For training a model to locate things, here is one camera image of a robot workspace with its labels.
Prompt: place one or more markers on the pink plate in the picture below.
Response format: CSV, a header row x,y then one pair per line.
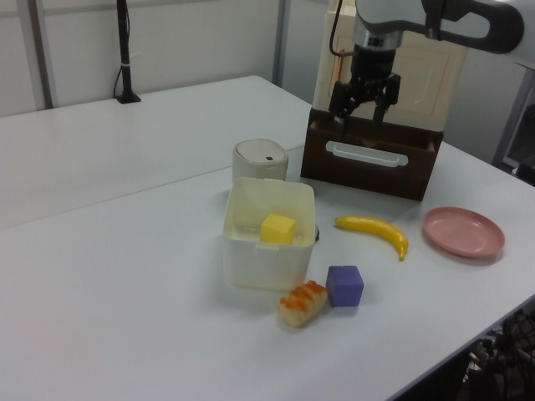
x,y
464,231

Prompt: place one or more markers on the toy bread roll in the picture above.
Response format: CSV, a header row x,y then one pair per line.
x,y
302,308

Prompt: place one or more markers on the grey metal rack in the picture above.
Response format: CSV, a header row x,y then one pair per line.
x,y
516,125

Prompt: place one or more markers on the cream plastic box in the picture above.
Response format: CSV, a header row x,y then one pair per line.
x,y
259,267

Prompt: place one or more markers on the cream plastic cabinet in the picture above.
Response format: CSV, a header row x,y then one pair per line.
x,y
426,79

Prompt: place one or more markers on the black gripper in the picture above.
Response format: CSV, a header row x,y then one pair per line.
x,y
370,71

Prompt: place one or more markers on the yellow cube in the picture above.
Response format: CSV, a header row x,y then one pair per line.
x,y
276,229

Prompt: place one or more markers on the dark brown drawer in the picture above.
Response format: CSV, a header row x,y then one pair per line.
x,y
368,179

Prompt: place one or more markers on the beige mini trash can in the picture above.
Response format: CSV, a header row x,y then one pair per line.
x,y
259,160

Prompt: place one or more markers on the black pole stand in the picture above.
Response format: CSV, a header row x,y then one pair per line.
x,y
123,54

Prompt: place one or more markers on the yellow toy banana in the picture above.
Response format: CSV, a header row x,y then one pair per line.
x,y
380,229

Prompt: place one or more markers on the purple cube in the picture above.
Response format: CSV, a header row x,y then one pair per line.
x,y
343,288

